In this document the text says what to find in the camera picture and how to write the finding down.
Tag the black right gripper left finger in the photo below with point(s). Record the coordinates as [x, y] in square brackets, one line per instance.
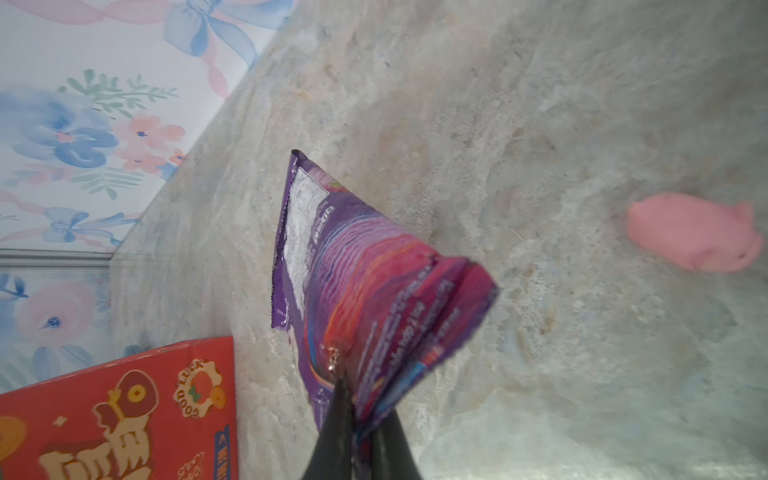
[332, 457]

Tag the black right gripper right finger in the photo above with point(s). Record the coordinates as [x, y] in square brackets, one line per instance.
[391, 457]

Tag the purple snack packet back label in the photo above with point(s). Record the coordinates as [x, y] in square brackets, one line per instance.
[364, 298]

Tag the red paper gift bag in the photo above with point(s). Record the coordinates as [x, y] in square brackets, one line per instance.
[169, 413]

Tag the pink small toy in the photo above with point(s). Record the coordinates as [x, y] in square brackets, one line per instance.
[694, 233]

